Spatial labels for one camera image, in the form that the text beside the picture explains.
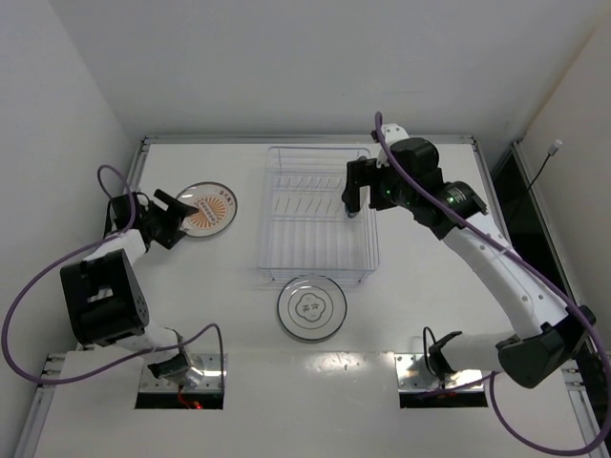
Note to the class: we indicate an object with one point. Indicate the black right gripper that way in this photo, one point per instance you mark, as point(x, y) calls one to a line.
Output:
point(365, 178)

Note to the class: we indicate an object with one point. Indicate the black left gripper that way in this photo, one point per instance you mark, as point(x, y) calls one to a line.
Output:
point(168, 218)

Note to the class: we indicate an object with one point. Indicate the green rimmed white plate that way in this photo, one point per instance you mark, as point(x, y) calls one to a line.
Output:
point(354, 198)

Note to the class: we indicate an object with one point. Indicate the orange sunburst plate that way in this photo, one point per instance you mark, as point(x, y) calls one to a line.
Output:
point(216, 208)

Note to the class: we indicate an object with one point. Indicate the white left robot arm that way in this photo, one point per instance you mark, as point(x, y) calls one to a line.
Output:
point(105, 303)

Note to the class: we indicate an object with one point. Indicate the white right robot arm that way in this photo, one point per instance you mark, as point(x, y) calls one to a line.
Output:
point(544, 333)

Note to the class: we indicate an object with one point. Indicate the black rimmed clover plate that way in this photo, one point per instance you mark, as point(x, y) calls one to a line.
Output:
point(312, 308)

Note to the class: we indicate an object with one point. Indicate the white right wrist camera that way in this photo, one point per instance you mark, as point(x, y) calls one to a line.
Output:
point(391, 133)

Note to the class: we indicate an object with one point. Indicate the clear wire dish rack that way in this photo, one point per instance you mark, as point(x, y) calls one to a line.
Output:
point(305, 227)

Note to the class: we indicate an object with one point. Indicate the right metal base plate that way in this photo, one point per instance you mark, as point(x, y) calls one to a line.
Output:
point(414, 377)

